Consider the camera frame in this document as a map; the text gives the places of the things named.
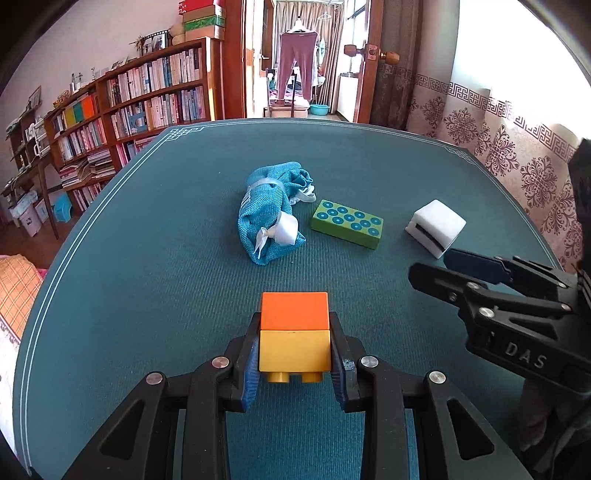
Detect dark cloth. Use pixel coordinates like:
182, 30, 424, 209
568, 137, 591, 273

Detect white sponge block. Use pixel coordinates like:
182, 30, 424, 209
405, 199, 467, 259

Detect low wooden bookcase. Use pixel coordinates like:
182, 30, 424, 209
44, 88, 122, 214

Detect green block with blue dots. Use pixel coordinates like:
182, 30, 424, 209
311, 199, 385, 250

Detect blue plastic stool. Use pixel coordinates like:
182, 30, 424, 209
53, 193, 73, 223

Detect brown curtain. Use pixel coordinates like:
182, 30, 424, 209
369, 0, 422, 136

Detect orange and yellow toy block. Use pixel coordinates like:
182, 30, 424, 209
259, 291, 333, 385

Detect orange plaid blanket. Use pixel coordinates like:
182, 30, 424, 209
0, 255, 45, 343

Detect beige box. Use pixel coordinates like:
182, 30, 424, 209
185, 24, 227, 42

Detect tall wooden bookcase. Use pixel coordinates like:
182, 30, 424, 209
97, 37, 225, 160

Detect beige patterned curtain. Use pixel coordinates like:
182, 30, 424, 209
406, 69, 591, 273

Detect wooden shelf unit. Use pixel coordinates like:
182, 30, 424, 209
2, 111, 62, 241

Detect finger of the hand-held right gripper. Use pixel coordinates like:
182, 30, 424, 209
445, 248, 573, 289
409, 262, 578, 324

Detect floral bed sheet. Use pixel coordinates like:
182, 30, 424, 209
0, 318, 22, 453

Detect white storage bins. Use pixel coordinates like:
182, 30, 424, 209
9, 191, 49, 239

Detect green box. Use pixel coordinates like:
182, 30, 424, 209
184, 16, 227, 32

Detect wooden door with knobs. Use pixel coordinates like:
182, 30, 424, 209
344, 0, 400, 123

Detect olive box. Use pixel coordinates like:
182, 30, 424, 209
182, 6, 227, 24

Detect blue knit pouch white ribbon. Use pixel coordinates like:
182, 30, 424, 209
238, 161, 317, 266

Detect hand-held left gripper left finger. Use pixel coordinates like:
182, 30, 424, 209
62, 311, 262, 480

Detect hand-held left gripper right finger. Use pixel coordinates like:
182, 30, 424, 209
328, 311, 534, 480

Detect hanging mauve pants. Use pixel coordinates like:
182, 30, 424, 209
276, 31, 319, 102

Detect wooden chair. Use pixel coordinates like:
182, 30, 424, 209
265, 67, 311, 119

